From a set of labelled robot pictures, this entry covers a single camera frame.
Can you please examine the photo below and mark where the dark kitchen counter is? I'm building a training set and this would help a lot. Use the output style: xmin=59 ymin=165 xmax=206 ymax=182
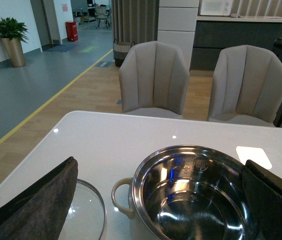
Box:
xmin=190 ymin=16 xmax=282 ymax=71

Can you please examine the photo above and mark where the red fire cabinet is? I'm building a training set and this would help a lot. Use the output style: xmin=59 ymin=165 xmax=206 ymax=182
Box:
xmin=65 ymin=21 xmax=78 ymax=42

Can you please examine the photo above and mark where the white electric cooking pot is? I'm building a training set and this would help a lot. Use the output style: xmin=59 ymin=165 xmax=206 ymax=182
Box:
xmin=112 ymin=145 xmax=263 ymax=240

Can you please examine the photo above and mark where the green potted plant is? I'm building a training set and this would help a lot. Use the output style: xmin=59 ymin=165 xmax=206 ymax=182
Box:
xmin=0 ymin=17 xmax=28 ymax=68

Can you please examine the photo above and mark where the beige chair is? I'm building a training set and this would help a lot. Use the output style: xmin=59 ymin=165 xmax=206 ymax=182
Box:
xmin=119 ymin=41 xmax=190 ymax=119
xmin=207 ymin=45 xmax=282 ymax=127

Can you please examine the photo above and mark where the beige chair left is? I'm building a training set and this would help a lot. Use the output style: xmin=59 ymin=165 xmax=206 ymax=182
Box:
xmin=119 ymin=41 xmax=190 ymax=119

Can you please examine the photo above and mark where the woven basket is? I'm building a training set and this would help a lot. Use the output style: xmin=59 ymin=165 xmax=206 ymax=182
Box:
xmin=113 ymin=38 xmax=135 ymax=67

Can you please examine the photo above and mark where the left gripper felt left finger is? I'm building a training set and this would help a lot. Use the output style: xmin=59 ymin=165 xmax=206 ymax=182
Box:
xmin=0 ymin=157 xmax=78 ymax=240

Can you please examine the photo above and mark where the white microwave oven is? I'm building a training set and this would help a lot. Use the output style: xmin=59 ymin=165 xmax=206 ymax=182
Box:
xmin=199 ymin=0 xmax=233 ymax=16

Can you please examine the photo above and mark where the glass pot lid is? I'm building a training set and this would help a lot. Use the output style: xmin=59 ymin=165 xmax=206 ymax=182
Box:
xmin=59 ymin=179 xmax=107 ymax=240

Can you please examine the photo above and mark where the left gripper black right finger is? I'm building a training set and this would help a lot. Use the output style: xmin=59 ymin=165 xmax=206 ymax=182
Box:
xmin=241 ymin=160 xmax=282 ymax=240

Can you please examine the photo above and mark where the beige chair right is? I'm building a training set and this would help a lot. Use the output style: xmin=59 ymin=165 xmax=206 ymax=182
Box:
xmin=207 ymin=45 xmax=282 ymax=127

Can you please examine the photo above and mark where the office swivel chair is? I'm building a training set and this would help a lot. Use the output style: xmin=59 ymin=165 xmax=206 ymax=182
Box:
xmin=95 ymin=6 xmax=109 ymax=28

